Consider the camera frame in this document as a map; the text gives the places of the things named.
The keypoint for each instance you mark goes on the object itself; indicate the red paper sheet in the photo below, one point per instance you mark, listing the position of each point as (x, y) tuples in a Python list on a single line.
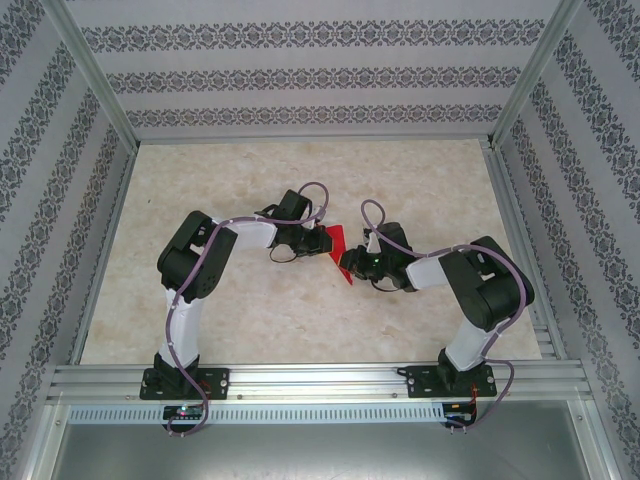
[(340, 240)]

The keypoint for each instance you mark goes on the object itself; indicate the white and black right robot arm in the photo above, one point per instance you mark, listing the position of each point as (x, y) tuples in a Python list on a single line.
[(470, 350)]

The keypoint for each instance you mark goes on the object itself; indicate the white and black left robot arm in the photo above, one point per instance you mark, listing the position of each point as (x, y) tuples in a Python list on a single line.
[(182, 335)]

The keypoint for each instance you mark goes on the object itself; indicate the small black controller board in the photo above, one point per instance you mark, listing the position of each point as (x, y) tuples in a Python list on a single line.
[(182, 412), (460, 410)]

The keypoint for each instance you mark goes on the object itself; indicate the short aluminium cross rail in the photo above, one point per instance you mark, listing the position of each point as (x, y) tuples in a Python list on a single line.
[(310, 137)]

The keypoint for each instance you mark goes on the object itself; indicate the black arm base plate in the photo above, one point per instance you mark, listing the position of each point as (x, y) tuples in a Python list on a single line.
[(220, 382), (417, 382)]

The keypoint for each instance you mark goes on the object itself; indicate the long aluminium mounting rail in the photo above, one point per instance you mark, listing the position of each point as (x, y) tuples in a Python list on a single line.
[(310, 380)]

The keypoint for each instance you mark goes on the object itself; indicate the aluminium side rail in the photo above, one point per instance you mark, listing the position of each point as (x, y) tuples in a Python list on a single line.
[(99, 260), (522, 260)]

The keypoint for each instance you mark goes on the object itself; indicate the aluminium frame post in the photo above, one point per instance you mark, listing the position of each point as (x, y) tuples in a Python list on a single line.
[(532, 75), (95, 75)]

